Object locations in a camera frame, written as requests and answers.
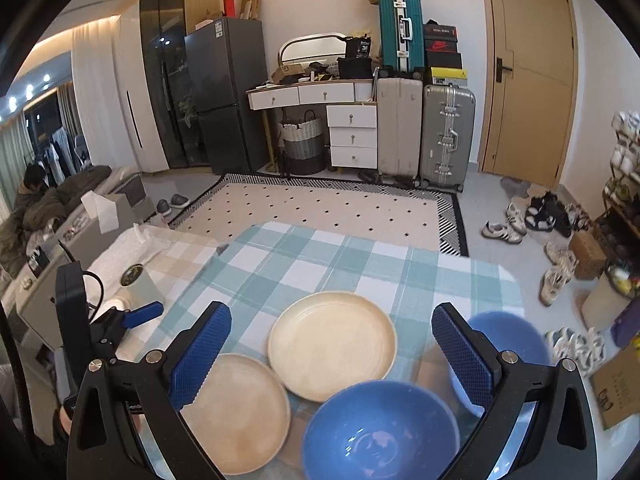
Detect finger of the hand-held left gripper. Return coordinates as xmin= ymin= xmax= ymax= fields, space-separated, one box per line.
xmin=122 ymin=301 xmax=165 ymax=329

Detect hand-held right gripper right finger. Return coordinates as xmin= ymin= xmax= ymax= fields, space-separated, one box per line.
xmin=431 ymin=302 xmax=598 ymax=480

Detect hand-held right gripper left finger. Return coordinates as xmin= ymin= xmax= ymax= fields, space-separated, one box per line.
xmin=66 ymin=301 xmax=233 ymax=480

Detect blue bowl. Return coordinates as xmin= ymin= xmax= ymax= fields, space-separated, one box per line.
xmin=447 ymin=311 xmax=551 ymax=418
xmin=302 ymin=380 xmax=462 ymax=480

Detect cream plate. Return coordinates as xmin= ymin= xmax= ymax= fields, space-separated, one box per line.
xmin=177 ymin=353 xmax=292 ymax=476
xmin=267 ymin=291 xmax=398 ymax=403

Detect white cup with dark lid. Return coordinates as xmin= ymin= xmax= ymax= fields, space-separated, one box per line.
xmin=120 ymin=263 xmax=152 ymax=312

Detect beige checkered cloth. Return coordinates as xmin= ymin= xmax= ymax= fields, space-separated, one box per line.
xmin=87 ymin=227 xmax=226 ymax=311

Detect white and green sneaker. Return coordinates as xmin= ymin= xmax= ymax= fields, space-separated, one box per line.
xmin=545 ymin=329 xmax=583 ymax=361
xmin=575 ymin=327 xmax=607 ymax=376

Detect grey slippers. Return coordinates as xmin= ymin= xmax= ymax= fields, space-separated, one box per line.
xmin=156 ymin=194 xmax=190 ymax=213

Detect beige sneaker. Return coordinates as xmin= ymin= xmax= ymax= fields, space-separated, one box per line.
xmin=545 ymin=240 xmax=578 ymax=266
xmin=539 ymin=265 xmax=571 ymax=306

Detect white striped sneaker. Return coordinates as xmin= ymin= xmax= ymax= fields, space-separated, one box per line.
xmin=481 ymin=221 xmax=523 ymax=245
xmin=505 ymin=202 xmax=528 ymax=236

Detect teal checkered tablecloth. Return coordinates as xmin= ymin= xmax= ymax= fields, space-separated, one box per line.
xmin=120 ymin=221 xmax=526 ymax=480

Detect white trash bin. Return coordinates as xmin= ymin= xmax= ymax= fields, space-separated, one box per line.
xmin=580 ymin=270 xmax=631 ymax=333

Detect printed cardboard box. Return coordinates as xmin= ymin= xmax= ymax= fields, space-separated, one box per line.
xmin=590 ymin=345 xmax=640 ymax=431

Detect brown cardboard box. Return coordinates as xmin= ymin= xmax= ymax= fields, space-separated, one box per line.
xmin=569 ymin=230 xmax=608 ymax=281

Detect black and white sneaker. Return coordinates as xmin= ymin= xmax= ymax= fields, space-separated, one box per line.
xmin=525 ymin=195 xmax=556 ymax=231

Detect purple bag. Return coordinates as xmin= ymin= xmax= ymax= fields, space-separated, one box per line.
xmin=610 ymin=295 xmax=640 ymax=348

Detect grey door mat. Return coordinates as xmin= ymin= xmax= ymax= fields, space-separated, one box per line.
xmin=500 ymin=176 xmax=531 ymax=198

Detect patterned cream rug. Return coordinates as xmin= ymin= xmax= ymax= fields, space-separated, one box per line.
xmin=167 ymin=174 xmax=470 ymax=257

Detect white wardrobe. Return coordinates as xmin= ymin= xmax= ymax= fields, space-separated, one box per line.
xmin=71 ymin=2 xmax=171 ymax=173

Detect silver suitcase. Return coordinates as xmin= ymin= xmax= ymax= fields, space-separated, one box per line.
xmin=419 ymin=84 xmax=477 ymax=192

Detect woven laundry basket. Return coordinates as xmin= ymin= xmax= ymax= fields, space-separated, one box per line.
xmin=279 ymin=115 xmax=327 ymax=176

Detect dark grey fridge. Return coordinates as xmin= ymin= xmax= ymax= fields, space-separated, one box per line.
xmin=184 ymin=16 xmax=266 ymax=175

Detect beige suitcase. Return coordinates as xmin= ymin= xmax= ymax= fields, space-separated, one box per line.
xmin=375 ymin=76 xmax=425 ymax=183

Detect shoe rack with shoes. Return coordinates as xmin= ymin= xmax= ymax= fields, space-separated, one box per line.
xmin=597 ymin=110 xmax=640 ymax=261

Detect dark glass cabinet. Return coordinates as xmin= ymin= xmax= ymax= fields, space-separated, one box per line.
xmin=139 ymin=0 xmax=220 ymax=170

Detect white vanity desk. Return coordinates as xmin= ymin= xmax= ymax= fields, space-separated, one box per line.
xmin=246 ymin=79 xmax=379 ymax=168

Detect yellow and black shoe box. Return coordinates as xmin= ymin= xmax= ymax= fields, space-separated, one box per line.
xmin=429 ymin=66 xmax=468 ymax=86

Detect tan wooden door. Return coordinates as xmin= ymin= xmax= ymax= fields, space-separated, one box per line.
xmin=482 ymin=0 xmax=581 ymax=191

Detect plain black shoe box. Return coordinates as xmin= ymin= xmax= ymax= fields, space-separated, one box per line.
xmin=425 ymin=52 xmax=463 ymax=70

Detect arched mirror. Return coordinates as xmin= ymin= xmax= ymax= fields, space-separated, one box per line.
xmin=278 ymin=32 xmax=351 ymax=73

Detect black and red shoe box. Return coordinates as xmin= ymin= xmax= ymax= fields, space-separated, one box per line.
xmin=424 ymin=37 xmax=460 ymax=56

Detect black printed bag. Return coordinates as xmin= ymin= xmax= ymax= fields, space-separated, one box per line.
xmin=345 ymin=35 xmax=376 ymax=61

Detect teal suitcase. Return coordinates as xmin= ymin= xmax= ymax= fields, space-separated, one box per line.
xmin=377 ymin=0 xmax=426 ymax=73

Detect black cable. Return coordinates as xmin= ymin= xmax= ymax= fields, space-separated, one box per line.
xmin=81 ymin=270 xmax=105 ymax=323

